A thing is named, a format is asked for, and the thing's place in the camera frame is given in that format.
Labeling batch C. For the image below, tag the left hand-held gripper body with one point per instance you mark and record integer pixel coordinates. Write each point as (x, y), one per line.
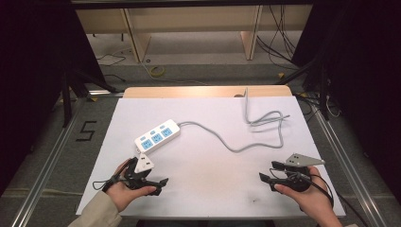
(138, 179)

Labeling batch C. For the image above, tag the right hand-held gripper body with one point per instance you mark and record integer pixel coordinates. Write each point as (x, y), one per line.
(299, 181)

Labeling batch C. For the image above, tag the person's left hand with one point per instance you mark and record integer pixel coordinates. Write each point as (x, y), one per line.
(121, 192)

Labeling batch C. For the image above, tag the person's right hand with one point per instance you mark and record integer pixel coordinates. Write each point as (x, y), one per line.
(312, 198)

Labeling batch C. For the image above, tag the white power strip blue sockets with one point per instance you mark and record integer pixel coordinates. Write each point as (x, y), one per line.
(157, 136)

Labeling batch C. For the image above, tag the white table cover sheet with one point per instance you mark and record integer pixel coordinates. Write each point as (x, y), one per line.
(205, 176)

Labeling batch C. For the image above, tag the wooden table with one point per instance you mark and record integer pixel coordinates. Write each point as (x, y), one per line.
(189, 92)

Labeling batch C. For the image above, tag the black metal stand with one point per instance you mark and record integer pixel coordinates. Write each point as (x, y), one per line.
(72, 88)
(315, 75)

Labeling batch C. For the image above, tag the black curtain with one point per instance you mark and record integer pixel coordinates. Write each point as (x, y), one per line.
(362, 78)
(31, 78)

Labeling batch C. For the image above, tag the aluminium floor rail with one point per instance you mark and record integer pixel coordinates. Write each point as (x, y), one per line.
(350, 167)
(47, 164)

